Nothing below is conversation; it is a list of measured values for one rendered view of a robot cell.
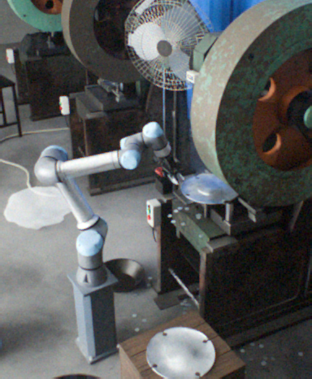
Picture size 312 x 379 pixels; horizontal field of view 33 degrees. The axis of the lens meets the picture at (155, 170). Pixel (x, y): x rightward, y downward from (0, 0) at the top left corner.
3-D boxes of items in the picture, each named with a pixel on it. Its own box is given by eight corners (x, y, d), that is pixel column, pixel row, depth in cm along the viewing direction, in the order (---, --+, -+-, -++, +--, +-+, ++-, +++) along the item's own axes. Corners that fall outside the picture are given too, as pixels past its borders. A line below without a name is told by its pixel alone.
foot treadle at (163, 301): (160, 316, 275) (160, 309, 272) (152, 304, 283) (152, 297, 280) (253, 284, 297) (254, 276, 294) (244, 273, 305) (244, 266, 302)
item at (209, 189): (199, 210, 242) (199, 208, 241) (171, 182, 265) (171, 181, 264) (251, 195, 252) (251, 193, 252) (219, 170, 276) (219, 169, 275)
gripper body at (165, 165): (172, 180, 237) (162, 161, 230) (162, 172, 244) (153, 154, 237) (185, 171, 239) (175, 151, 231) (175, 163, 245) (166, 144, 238)
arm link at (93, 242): (75, 268, 242) (73, 244, 235) (81, 250, 253) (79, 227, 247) (101, 269, 241) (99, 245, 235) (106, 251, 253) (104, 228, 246)
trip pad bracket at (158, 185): (162, 214, 287) (162, 183, 278) (155, 206, 295) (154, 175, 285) (172, 211, 289) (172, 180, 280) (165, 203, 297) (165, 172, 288)
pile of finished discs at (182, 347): (170, 393, 204) (170, 391, 204) (134, 345, 226) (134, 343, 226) (228, 362, 217) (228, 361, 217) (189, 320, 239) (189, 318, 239)
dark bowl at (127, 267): (106, 306, 298) (105, 296, 295) (88, 275, 322) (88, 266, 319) (153, 289, 309) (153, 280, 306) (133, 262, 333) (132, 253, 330)
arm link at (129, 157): (24, 172, 220) (135, 147, 212) (31, 160, 230) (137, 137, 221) (34, 194, 226) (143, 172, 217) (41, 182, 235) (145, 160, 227)
